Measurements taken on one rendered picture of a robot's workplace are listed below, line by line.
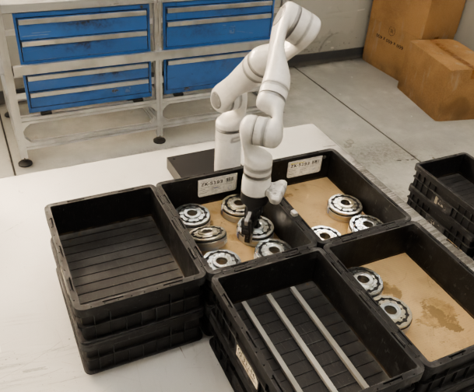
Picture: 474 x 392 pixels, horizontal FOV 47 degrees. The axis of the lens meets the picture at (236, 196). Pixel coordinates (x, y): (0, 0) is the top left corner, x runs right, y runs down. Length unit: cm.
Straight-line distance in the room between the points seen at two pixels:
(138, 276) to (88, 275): 12
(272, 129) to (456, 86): 308
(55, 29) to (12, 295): 187
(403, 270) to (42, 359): 94
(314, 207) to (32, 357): 88
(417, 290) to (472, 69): 295
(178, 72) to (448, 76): 191
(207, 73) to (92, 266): 226
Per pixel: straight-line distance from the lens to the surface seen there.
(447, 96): 427
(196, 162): 198
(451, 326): 143
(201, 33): 342
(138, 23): 327
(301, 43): 146
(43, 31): 317
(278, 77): 135
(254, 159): 133
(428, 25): 471
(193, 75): 350
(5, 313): 157
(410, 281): 151
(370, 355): 130
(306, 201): 169
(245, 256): 147
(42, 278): 164
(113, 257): 147
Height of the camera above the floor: 181
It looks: 35 degrees down
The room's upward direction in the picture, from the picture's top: 4 degrees clockwise
